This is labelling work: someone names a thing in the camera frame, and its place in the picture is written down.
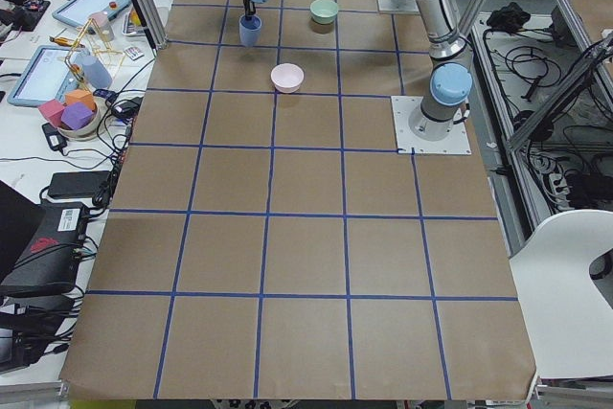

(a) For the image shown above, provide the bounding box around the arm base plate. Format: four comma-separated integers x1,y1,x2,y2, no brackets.
391,96,472,155

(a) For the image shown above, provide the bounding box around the white chair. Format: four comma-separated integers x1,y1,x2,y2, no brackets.
510,210,612,379

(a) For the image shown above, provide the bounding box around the teach pendant tablet near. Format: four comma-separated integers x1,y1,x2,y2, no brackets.
8,46,79,107

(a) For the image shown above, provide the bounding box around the black computer box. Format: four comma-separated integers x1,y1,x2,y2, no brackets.
1,202,89,298

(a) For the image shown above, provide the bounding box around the pink bowl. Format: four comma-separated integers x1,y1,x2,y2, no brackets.
270,63,305,94

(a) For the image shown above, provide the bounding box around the teach pendant tablet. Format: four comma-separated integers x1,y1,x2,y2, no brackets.
8,46,79,107
52,0,131,28

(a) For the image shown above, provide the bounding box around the gold wire rack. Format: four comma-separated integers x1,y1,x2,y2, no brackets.
64,18,125,89

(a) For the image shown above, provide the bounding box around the blue cup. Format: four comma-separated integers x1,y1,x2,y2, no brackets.
239,15,262,48

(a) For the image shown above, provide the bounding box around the teach pendant tablet far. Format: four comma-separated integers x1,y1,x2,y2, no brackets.
52,0,131,28

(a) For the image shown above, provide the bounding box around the bowl of foam cubes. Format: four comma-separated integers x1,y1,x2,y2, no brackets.
38,89,102,141

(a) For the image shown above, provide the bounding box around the mint green bowl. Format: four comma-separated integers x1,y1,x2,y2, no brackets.
309,0,339,25

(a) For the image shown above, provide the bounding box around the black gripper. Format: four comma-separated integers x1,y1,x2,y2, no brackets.
242,0,256,25

